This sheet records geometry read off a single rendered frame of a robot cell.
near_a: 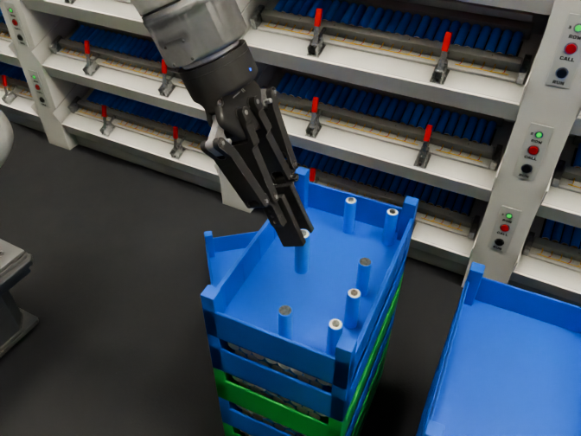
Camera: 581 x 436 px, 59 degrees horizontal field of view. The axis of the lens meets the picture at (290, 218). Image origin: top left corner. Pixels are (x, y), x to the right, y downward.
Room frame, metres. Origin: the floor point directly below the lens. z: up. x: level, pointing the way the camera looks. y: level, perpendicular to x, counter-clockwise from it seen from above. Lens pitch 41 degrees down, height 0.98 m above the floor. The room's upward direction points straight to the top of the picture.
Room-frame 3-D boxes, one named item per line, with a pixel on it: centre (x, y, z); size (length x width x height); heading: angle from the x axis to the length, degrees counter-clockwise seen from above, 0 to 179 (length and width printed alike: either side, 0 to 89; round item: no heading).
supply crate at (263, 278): (0.51, -0.04, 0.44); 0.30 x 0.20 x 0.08; 155
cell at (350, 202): (0.62, -0.09, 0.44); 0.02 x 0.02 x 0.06
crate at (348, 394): (0.51, -0.04, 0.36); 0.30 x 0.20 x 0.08; 155
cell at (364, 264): (0.49, -0.10, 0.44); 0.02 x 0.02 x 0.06
